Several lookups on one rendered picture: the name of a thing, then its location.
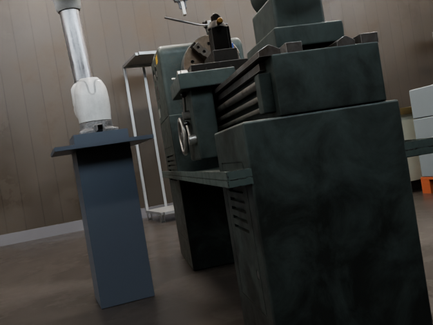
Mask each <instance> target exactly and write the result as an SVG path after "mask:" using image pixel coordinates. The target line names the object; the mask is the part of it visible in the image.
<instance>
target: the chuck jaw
mask: <svg viewBox="0 0 433 325"><path fill-rule="evenodd" d="M190 48H191V49H192V50H193V51H194V52H195V53H196V54H197V55H199V56H200V57H201V58H202V59H203V60H204V61H205V60H206V59H207V57H208V56H209V55H210V53H211V51H209V50H208V49H207V48H205V47H203V46H202V45H201V44H199V43H198V42H197V43H193V44H192V45H191V46H190Z"/></svg>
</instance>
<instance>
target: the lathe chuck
mask: <svg viewBox="0 0 433 325"><path fill-rule="evenodd" d="M197 42H198V43H199V44H201V45H202V46H203V47H205V48H207V49H208V50H209V51H211V47H210V42H209V35H205V36H202V37H199V38H198V39H196V40H195V41H193V43H197ZM193 43H192V44H193ZM192 44H191V45H192ZM191 45H190V46H191ZM190 46H189V47H188V49H187V50H186V53H185V54H184V57H183V60H182V70H188V68H189V67H190V65H194V64H204V63H205V62H204V60H203V59H202V58H201V57H200V56H199V55H197V54H196V53H195V52H194V51H193V50H192V49H191V48H190Z"/></svg>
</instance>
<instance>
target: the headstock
mask: <svg viewBox="0 0 433 325"><path fill-rule="evenodd" d="M231 42H232V43H233V44H234V45H235V46H236V47H237V49H238V51H239V55H240V58H241V59H244V52H243V48H242V42H241V40H239V38H237V37H235V38H231ZM191 44H192V43H185V44H174V45H168V46H160V47H158V49H157V51H156V54H155V58H154V60H153V62H152V64H151V69H152V74H153V81H154V86H155V93H156V98H157V106H158V110H159V117H160V124H162V123H163V122H164V121H165V120H166V119H167V117H168V116H169V115H175V114H180V113H182V112H183V105H182V99H180V100H175V101H173V100H172V96H171V89H170V88H171V85H172V84H173V81H172V78H176V77H177V71H181V63H182V58H183V56H184V54H185V53H186V50H187V49H188V47H189V46H190V45H191ZM155 66H156V67H155ZM174 71H175V72H174Z"/></svg>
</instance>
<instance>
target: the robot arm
mask: <svg viewBox="0 0 433 325"><path fill-rule="evenodd" d="M173 1H174V3H178V6H179V8H180V9H182V14H183V16H186V14H187V13H186V8H187V5H186V1H187V0H182V1H180V0H173ZM53 4H54V7H55V10H56V11H57V13H58V14H60V18H61V23H62V27H63V32H64V38H65V41H66V47H67V51H68V56H69V60H70V65H71V69H72V74H73V80H74V83H75V84H74V85H73V86H72V89H71V93H72V101H73V106H74V112H75V115H76V117H77V118H78V120H79V126H80V132H79V134H84V133H93V132H103V131H108V130H118V129H119V127H114V126H113V123H112V120H111V108H110V100H109V97H108V91H107V89H106V86H105V85H104V83H103V82H102V81H101V80H100V79H99V78H98V77H93V74H92V70H91V64H90V58H89V55H88V49H87V46H86V40H85V37H84V31H83V28H82V22H81V17H80V13H79V12H80V10H81V0H53Z"/></svg>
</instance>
